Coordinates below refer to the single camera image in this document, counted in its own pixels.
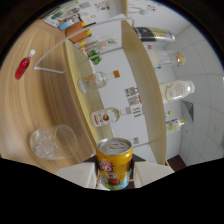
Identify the multicolour wall poster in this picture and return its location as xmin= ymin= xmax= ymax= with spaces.
xmin=132 ymin=106 xmax=144 ymax=120

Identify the blue white cup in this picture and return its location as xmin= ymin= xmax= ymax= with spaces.
xmin=58 ymin=19 xmax=76 ymax=32

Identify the clear bottle red label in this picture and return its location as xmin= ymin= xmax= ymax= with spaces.
xmin=89 ymin=105 xmax=134 ymax=128

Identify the white tray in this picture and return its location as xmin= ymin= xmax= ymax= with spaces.
xmin=43 ymin=8 xmax=73 ymax=28

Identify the clear glass with ice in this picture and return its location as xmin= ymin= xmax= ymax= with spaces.
xmin=29 ymin=124 xmax=79 ymax=161

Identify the dark brown door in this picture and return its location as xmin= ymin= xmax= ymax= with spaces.
xmin=166 ymin=154 xmax=188 ymax=173

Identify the yellow drink can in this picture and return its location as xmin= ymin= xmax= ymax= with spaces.
xmin=95 ymin=137 xmax=134 ymax=192

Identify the green potted plant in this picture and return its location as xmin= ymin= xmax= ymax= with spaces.
xmin=87 ymin=49 xmax=103 ymax=66

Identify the small red liquid bottle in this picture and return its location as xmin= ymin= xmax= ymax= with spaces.
xmin=14 ymin=49 xmax=36 ymax=80

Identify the red white wall poster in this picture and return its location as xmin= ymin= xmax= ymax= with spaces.
xmin=127 ymin=95 xmax=143 ymax=108

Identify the ceiling air vent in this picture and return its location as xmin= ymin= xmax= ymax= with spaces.
xmin=182 ymin=100 xmax=195 ymax=122

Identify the black silver foil bag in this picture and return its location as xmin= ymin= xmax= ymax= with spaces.
xmin=133 ymin=26 xmax=176 ymax=44

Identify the large white bottle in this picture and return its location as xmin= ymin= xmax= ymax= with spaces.
xmin=158 ymin=79 xmax=196 ymax=105

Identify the glass jar cork lid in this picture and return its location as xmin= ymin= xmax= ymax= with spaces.
xmin=146 ymin=49 xmax=187 ymax=69

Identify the blue yellow wall poster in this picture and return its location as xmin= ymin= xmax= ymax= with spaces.
xmin=124 ymin=86 xmax=141 ymax=98

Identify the two-tier wooden shelf rack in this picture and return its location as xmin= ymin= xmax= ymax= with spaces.
xmin=33 ymin=16 xmax=168 ymax=166

